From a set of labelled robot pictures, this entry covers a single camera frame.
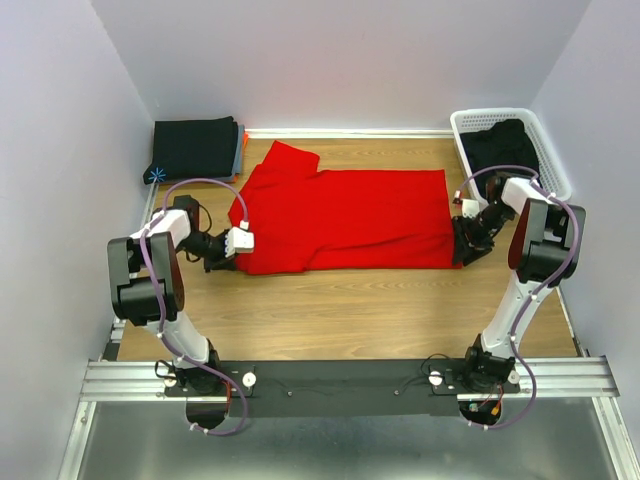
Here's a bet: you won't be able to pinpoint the red t-shirt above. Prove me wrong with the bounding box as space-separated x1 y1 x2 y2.
228 141 457 275

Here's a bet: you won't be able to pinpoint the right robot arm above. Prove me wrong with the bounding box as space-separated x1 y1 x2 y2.
452 172 587 390

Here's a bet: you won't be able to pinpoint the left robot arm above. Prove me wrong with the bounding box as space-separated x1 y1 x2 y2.
107 195 234 396

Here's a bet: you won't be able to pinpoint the folded orange t-shirt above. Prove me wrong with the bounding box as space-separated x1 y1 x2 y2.
229 131 251 183

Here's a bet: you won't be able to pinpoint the folded black t-shirt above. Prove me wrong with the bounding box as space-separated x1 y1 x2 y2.
142 116 241 185

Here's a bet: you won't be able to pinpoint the black clothes in basket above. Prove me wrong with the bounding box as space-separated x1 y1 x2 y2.
460 119 540 174

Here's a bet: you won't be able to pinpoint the white plastic laundry basket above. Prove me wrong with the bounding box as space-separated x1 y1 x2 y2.
450 107 572 201

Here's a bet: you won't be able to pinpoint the folded grey t-shirt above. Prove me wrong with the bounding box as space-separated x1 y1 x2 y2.
230 124 247 179

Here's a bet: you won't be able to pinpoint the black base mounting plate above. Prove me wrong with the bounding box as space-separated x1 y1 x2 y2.
154 355 520 420

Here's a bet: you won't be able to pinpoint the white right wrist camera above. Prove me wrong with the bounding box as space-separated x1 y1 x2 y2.
452 190 481 219

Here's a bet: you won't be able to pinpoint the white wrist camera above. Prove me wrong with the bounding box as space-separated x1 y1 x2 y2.
224 227 255 258
452 190 481 219

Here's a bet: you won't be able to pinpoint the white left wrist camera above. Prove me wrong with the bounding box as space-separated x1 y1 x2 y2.
224 227 255 258

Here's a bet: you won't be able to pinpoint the aluminium frame rail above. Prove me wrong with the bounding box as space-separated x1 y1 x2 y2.
80 357 619 402

